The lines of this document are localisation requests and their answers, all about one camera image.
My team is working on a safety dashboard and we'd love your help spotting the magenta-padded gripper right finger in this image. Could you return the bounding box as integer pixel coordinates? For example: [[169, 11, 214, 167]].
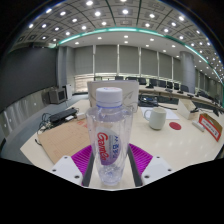
[[127, 143, 175, 187]]

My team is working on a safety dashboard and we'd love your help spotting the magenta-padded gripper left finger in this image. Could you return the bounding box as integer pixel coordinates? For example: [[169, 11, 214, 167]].
[[49, 144, 95, 188]]

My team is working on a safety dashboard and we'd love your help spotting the clear plastic water bottle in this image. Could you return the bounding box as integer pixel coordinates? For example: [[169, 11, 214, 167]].
[[84, 86, 135, 187]]

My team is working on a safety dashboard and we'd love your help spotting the brown cardboard sheet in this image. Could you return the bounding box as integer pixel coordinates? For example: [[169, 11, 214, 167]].
[[36, 117, 92, 165]]

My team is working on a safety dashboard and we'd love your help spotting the white printed paper sheet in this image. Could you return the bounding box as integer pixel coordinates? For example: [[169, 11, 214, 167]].
[[139, 106, 181, 121]]

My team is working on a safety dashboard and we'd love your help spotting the black power strip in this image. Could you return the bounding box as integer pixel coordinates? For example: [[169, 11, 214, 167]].
[[46, 106, 80, 127]]

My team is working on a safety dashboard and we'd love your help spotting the white copy paper box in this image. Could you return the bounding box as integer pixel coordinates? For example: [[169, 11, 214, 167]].
[[86, 79, 141, 115]]

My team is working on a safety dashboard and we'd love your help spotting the red-sided open cardboard box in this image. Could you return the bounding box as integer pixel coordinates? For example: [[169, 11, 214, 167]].
[[197, 112, 224, 143]]

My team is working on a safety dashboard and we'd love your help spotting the grey old monitor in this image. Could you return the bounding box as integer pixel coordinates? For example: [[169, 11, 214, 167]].
[[47, 87, 68, 105]]

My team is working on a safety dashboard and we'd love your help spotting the long curved conference desk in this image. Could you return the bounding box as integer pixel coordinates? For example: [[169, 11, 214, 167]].
[[137, 84, 224, 112]]

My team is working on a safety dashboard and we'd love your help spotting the group of black office chairs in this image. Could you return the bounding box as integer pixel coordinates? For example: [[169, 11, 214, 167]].
[[114, 75, 216, 98]]

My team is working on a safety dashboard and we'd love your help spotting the group of ceiling lights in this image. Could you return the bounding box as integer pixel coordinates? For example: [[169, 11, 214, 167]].
[[18, 0, 224, 81]]

